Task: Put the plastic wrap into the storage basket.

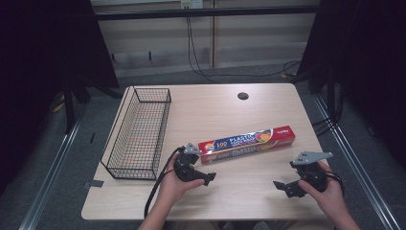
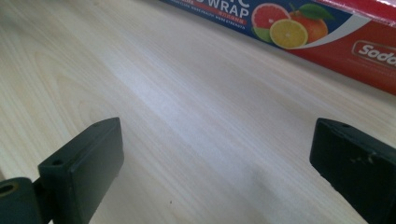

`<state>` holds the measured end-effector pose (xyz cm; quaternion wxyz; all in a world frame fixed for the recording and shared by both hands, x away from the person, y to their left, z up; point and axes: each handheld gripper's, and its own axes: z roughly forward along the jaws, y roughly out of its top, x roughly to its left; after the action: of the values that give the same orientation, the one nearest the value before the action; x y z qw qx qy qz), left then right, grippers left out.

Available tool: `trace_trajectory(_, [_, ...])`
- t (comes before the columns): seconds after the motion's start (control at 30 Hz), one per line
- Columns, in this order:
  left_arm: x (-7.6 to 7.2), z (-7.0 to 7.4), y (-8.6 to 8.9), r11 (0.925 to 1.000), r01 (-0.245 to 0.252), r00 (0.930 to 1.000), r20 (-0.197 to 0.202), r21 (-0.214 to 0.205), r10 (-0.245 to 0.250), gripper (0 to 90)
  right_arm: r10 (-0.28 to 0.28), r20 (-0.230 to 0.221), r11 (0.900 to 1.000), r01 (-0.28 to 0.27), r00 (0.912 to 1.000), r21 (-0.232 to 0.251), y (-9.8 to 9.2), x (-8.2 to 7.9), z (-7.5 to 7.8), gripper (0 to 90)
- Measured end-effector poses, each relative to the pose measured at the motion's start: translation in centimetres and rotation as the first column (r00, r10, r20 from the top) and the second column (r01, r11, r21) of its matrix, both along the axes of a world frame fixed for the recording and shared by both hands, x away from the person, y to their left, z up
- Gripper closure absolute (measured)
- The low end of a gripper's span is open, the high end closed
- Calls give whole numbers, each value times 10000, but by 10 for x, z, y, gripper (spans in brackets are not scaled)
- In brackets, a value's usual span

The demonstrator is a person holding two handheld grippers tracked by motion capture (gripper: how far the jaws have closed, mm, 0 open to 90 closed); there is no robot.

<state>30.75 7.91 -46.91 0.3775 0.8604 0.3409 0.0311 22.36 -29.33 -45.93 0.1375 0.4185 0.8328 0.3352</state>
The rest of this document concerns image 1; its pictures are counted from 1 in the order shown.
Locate person's right hand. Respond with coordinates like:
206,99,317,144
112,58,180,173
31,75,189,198
298,160,347,219

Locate person's left hand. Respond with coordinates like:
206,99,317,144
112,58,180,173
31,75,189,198
157,156,206,209

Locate red plastic wrap box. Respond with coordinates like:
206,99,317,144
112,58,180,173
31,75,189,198
197,125,297,166

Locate metal floor rail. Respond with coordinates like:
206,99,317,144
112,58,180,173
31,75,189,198
18,106,89,230
313,94,402,230

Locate black horizontal bar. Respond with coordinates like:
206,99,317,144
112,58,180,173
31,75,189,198
94,5,321,21

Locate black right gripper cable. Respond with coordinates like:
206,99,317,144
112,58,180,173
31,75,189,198
325,170,347,196

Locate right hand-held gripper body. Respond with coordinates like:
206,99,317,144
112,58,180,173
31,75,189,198
289,150,334,194

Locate black floor cables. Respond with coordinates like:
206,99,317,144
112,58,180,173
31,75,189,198
310,71,346,138

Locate white wall socket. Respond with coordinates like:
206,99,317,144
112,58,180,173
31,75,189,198
180,0,204,10

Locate black curtain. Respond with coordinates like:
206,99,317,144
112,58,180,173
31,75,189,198
296,0,406,169
0,0,121,196

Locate black wall cable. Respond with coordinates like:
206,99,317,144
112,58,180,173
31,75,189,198
186,15,302,85

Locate grey tape piece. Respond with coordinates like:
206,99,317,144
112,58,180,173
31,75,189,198
81,179,105,190

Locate black wire basket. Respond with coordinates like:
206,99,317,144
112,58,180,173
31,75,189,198
100,85,172,181

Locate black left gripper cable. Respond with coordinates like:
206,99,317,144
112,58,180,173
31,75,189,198
143,146,187,219

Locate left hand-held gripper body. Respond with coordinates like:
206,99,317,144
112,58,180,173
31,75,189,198
173,142,203,183

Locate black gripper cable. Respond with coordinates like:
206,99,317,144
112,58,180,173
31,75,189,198
325,170,347,196
143,146,187,219

